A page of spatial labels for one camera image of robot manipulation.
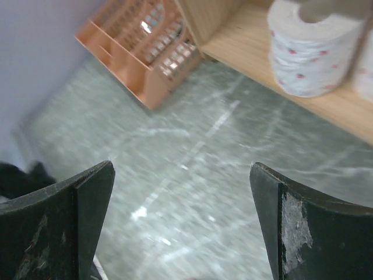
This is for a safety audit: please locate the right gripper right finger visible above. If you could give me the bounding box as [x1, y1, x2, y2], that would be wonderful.
[249, 162, 372, 279]

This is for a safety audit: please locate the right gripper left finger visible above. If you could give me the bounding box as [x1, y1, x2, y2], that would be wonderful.
[1, 160, 115, 279]

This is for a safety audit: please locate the white dotted toilet roll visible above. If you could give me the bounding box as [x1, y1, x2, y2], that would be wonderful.
[267, 1, 371, 98]

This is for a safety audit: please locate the wooden two-tier shelf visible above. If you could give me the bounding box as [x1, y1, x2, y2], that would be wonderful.
[176, 1, 372, 144]

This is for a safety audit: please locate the orange plastic desk organizer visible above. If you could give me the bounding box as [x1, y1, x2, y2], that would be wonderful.
[76, 1, 202, 109]

